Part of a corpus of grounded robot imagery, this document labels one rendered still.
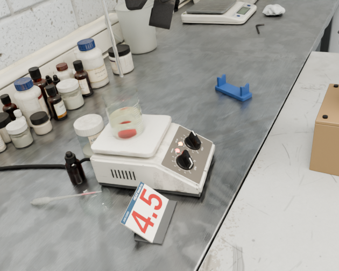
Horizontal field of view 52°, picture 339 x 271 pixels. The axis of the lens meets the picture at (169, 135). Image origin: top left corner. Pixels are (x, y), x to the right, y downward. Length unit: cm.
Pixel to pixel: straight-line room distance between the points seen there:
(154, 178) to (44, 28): 66
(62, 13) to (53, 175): 58
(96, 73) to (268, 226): 65
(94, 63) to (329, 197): 68
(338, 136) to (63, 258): 47
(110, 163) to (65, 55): 56
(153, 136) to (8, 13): 58
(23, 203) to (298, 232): 48
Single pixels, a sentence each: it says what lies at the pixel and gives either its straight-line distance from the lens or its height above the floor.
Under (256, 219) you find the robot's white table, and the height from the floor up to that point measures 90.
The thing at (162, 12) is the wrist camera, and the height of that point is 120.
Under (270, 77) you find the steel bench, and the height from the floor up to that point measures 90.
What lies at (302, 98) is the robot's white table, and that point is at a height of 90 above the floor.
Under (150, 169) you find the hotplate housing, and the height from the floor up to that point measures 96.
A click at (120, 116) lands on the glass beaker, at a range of 59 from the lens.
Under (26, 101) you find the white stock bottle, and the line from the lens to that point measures 90.
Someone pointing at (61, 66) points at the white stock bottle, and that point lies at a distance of 101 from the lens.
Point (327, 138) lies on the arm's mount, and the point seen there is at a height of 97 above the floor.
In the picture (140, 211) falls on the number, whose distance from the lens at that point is 57.
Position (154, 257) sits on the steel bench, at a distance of 55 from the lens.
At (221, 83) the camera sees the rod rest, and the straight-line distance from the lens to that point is 92.
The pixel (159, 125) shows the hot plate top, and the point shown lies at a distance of 64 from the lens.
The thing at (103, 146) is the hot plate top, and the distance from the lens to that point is 62.
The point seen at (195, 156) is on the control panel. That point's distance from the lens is 63.
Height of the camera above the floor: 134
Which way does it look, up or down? 35 degrees down
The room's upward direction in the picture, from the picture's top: 9 degrees counter-clockwise
